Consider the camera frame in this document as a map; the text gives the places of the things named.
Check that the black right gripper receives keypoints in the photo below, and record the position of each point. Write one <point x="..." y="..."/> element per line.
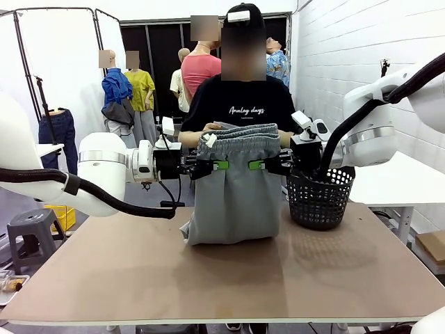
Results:
<point x="306" y="154"/>

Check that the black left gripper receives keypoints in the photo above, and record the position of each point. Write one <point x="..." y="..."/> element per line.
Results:
<point x="167" y="163"/>

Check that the grey training pants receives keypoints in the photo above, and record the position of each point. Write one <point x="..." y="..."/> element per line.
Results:
<point x="236" y="202"/>

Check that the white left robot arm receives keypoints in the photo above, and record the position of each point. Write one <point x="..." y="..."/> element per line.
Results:
<point x="101" y="163"/>

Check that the person's right forearm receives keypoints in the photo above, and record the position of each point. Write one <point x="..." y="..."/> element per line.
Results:
<point x="189" y="138"/>

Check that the person's left hand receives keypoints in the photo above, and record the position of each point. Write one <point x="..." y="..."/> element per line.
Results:
<point x="285" y="140"/>

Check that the person's right hand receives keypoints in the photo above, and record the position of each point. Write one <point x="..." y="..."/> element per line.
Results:
<point x="211" y="127"/>

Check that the black power strip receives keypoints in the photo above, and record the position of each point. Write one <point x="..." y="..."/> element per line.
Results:
<point x="165" y="203"/>

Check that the black plastic laundry basket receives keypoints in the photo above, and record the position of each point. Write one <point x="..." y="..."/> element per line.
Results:
<point x="316" y="205"/>

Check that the person torso black t-shirt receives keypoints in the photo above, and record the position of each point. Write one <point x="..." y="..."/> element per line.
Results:
<point x="243" y="97"/>

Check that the mannequin in cream shirt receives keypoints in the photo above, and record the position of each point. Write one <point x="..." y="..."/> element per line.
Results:
<point x="177" y="83"/>

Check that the mannequin in pink shirt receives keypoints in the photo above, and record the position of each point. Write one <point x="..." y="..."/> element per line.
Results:
<point x="200" y="73"/>

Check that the mannequin in yellow shirt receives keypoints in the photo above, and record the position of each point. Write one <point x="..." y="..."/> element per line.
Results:
<point x="140" y="90"/>

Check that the mannequin in floral shirt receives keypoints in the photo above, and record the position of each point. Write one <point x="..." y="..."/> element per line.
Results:
<point x="280" y="66"/>

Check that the mannequin in blue shirt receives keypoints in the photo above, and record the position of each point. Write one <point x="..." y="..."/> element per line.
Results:
<point x="116" y="90"/>

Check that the person's head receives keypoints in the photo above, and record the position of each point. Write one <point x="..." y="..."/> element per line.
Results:
<point x="243" y="52"/>

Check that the black curtain partition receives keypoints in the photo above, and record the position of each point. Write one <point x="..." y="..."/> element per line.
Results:
<point x="156" y="52"/>

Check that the white side table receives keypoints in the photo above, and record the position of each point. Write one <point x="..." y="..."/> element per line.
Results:
<point x="400" y="184"/>

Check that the mannequin in blue jeans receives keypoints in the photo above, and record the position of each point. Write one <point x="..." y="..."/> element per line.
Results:
<point x="64" y="135"/>

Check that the yellow plastic crate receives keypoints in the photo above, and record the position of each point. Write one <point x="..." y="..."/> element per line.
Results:
<point x="67" y="219"/>

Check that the black cap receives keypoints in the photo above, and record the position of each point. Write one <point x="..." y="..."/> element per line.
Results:
<point x="255" y="14"/>

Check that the white head-mounted device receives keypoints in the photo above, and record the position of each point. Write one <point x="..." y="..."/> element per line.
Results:
<point x="238" y="16"/>

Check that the narrow white backdrop panel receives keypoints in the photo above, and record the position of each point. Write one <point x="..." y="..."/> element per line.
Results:
<point x="109" y="35"/>

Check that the person's right black shoe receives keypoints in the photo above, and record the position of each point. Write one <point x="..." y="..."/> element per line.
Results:
<point x="233" y="326"/>

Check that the person's black shoe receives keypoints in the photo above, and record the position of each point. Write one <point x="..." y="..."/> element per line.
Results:
<point x="233" y="326"/>
<point x="258" y="328"/>

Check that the black light stand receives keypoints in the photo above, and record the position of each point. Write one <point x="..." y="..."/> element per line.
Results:
<point x="43" y="97"/>

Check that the person's left black shoe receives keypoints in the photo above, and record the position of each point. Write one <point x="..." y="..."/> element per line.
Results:
<point x="258" y="328"/>

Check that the large cardboard box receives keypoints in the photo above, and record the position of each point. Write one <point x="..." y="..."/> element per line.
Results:
<point x="432" y="247"/>

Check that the wide white backdrop panel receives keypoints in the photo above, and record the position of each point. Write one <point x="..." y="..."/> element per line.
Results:
<point x="62" y="52"/>

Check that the grey plastic stool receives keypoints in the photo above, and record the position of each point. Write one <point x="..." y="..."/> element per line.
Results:
<point x="31" y="222"/>

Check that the white tray with snacks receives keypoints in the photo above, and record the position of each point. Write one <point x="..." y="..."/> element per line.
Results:
<point x="10" y="287"/>

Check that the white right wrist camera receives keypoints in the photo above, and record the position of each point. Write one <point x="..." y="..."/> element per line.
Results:
<point x="302" y="120"/>

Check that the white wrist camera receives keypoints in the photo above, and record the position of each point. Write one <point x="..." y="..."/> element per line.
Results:
<point x="168" y="125"/>
<point x="302" y="120"/>

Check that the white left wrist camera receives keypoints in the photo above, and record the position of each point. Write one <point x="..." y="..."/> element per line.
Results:
<point x="168" y="125"/>

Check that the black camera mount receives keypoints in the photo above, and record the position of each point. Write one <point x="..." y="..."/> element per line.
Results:
<point x="384" y="67"/>

